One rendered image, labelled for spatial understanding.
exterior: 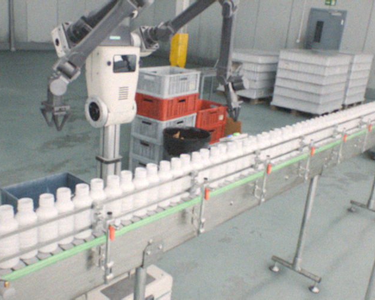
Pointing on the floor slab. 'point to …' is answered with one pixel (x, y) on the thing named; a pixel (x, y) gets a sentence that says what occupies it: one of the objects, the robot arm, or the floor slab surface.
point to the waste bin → (170, 144)
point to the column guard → (178, 50)
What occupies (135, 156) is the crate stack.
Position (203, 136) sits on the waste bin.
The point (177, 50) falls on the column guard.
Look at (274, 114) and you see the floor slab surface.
